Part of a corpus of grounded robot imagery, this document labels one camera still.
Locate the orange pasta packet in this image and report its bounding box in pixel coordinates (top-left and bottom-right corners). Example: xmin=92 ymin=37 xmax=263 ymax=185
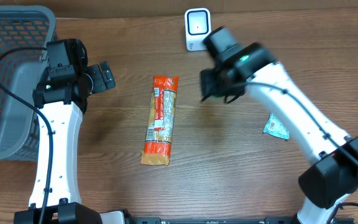
xmin=140 ymin=75 xmax=179 ymax=166

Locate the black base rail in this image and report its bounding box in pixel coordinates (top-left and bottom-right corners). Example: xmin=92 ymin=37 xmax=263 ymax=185
xmin=129 ymin=216 xmax=356 ymax=224

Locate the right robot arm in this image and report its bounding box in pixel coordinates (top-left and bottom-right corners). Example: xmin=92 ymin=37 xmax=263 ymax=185
xmin=200 ymin=27 xmax=358 ymax=223

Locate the white barcode scanner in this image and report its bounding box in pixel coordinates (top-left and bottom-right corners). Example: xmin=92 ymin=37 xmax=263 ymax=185
xmin=184 ymin=7 xmax=211 ymax=52

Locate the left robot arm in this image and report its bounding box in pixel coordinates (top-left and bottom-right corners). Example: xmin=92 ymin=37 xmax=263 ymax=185
xmin=14 ymin=39 xmax=126 ymax=223

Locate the teal snack packet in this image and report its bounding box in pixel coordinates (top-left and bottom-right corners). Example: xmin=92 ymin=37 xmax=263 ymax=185
xmin=263 ymin=113 xmax=290 ymax=140

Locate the grey plastic shopping basket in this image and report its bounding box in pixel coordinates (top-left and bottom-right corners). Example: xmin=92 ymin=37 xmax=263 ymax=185
xmin=0 ymin=5 xmax=58 ymax=161

